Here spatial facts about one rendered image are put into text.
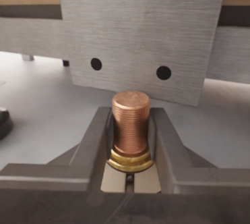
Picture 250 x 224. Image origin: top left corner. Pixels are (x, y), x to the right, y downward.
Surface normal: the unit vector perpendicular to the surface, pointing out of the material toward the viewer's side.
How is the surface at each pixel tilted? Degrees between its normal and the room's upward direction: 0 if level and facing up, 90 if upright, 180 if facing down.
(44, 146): 180
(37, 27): 90
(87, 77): 90
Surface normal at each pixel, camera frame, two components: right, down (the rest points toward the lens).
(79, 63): -0.37, 0.45
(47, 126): 0.00, -0.88
